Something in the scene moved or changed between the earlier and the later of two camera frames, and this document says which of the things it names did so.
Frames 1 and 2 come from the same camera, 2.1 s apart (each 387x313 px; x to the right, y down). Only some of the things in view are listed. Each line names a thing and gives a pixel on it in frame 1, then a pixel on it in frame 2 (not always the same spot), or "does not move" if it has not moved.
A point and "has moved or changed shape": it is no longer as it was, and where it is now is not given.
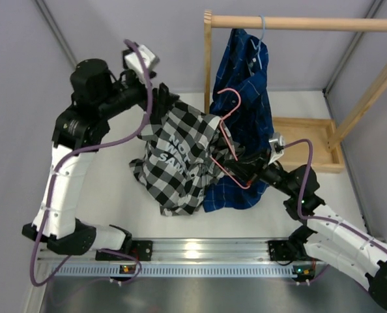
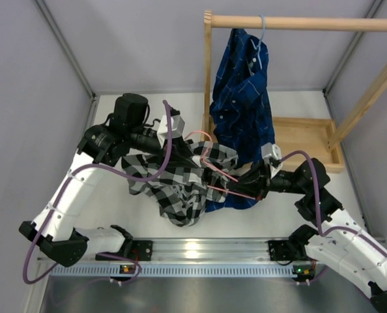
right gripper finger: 257,158 → 257,175
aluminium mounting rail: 174,251 does not move
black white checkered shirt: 184,154 has moved or changed shape
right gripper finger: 244,171 → 249,189
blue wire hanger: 258,47 does not move
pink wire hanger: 221,120 → 203,159
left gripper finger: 161,101 → 180,152
